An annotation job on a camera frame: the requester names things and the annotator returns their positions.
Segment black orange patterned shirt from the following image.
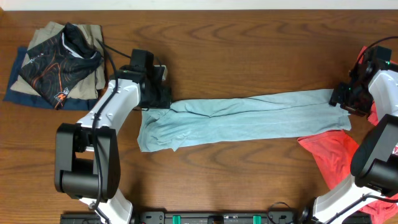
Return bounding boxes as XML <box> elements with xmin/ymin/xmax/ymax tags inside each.
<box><xmin>19</xmin><ymin>23</ymin><xmax>103</xmax><ymax>110</ymax></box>

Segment folded beige garment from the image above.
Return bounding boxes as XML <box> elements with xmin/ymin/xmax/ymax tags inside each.
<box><xmin>11</xmin><ymin>22</ymin><xmax>106</xmax><ymax>100</ymax></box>

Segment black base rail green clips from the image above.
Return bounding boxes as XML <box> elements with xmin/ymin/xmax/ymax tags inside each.
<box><xmin>60</xmin><ymin>210</ymin><xmax>298</xmax><ymax>224</ymax></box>

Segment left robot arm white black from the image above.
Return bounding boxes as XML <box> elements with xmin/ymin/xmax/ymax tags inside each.
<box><xmin>55</xmin><ymin>65</ymin><xmax>170</xmax><ymax>223</ymax></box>

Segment light blue polo shirt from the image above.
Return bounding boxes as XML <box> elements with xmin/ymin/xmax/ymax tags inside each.
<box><xmin>137</xmin><ymin>89</ymin><xmax>351</xmax><ymax>152</ymax></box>

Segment red t-shirt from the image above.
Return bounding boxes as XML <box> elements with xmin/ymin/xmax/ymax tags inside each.
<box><xmin>297</xmin><ymin>47</ymin><xmax>397</xmax><ymax>223</ymax></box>

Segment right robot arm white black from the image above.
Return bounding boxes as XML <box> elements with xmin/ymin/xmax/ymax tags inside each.
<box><xmin>299</xmin><ymin>62</ymin><xmax>397</xmax><ymax>223</ymax></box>

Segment folded navy blue garment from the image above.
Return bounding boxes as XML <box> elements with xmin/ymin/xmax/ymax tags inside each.
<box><xmin>3</xmin><ymin>47</ymin><xmax>98</xmax><ymax>111</ymax></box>

